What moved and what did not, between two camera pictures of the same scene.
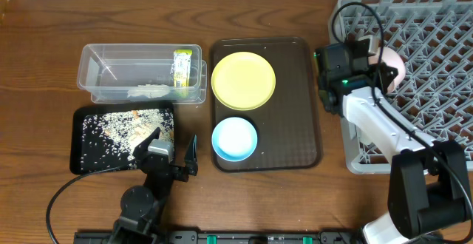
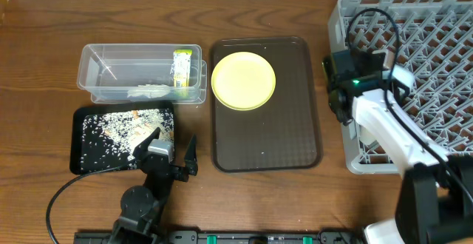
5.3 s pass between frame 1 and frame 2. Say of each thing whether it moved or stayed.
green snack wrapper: stayed
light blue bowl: moved
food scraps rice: stayed
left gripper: stayed
